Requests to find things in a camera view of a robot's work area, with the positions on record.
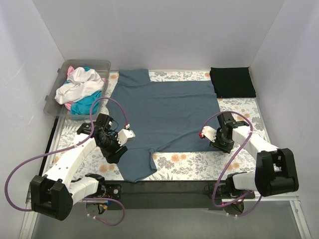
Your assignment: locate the blue grey t shirt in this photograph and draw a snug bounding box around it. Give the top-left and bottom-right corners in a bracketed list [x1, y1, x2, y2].
[106, 69, 220, 182]

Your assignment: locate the white t shirt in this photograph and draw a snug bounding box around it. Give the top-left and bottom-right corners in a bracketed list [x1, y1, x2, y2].
[54, 67, 105, 105]

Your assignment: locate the clear plastic bin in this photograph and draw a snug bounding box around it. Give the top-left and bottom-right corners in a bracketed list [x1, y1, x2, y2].
[43, 59, 111, 120]

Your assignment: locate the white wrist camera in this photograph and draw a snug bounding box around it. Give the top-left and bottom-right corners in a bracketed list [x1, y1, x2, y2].
[199, 126, 217, 142]
[117, 129, 136, 146]

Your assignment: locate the purple cable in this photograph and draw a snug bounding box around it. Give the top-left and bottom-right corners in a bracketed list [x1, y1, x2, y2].
[4, 97, 131, 226]
[199, 111, 264, 218]

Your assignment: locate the folded black t shirt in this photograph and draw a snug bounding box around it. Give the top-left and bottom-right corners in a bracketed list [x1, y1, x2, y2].
[209, 67, 256, 99]

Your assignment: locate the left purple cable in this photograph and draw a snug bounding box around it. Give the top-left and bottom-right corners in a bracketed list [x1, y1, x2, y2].
[4, 97, 131, 226]

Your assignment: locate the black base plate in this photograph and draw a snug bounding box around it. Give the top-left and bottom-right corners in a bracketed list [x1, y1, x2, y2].
[99, 184, 122, 200]
[203, 183, 248, 200]

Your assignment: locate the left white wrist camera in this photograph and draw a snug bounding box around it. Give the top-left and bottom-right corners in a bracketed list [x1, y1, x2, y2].
[117, 129, 136, 146]

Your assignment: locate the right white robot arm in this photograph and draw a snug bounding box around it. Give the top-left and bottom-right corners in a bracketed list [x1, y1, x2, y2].
[201, 112, 299, 198]

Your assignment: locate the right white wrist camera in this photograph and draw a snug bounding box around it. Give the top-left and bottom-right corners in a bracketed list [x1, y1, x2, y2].
[199, 126, 217, 142]

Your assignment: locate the aluminium frame rail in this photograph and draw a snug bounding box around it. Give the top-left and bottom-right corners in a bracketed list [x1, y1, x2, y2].
[18, 181, 312, 239]

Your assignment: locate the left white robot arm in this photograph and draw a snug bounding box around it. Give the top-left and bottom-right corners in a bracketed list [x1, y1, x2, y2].
[30, 114, 135, 221]

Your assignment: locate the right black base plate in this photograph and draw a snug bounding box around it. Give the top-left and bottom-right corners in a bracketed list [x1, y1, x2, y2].
[203, 183, 248, 200]

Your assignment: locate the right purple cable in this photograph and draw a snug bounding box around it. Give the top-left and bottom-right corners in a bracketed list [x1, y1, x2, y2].
[199, 111, 264, 218]

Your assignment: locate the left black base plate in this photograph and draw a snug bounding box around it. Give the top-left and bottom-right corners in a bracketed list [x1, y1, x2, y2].
[99, 184, 122, 200]

